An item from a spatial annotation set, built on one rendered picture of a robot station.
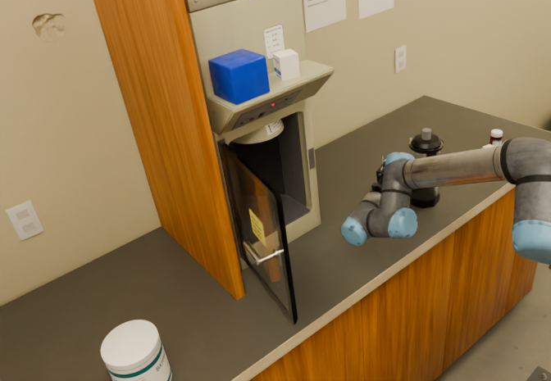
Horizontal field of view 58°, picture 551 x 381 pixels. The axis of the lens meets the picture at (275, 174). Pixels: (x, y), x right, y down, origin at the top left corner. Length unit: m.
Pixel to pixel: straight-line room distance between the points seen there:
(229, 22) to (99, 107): 0.56
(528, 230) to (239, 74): 0.67
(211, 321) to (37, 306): 0.55
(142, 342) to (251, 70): 0.66
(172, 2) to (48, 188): 0.80
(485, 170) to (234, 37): 0.65
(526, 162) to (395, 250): 0.62
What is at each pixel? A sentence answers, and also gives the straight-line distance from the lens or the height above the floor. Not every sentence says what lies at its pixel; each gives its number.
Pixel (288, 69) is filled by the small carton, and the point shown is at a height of 1.54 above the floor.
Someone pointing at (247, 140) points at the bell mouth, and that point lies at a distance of 1.39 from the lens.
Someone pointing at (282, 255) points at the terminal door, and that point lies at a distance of 1.13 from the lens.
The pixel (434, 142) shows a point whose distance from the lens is 1.63.
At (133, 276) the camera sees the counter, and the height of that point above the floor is 0.94.
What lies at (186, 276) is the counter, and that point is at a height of 0.94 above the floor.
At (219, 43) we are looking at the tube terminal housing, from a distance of 1.22.
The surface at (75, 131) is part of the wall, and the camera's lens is 1.60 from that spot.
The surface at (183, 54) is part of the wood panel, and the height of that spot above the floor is 1.66.
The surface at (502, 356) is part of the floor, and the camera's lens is 2.57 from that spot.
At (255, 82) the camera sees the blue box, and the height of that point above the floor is 1.55.
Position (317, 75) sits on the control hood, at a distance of 1.28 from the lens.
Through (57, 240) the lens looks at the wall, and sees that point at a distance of 1.72.
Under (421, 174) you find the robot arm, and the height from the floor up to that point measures 1.30.
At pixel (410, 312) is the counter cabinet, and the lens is 1.81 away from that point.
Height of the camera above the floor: 1.96
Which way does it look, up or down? 31 degrees down
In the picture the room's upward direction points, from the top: 8 degrees counter-clockwise
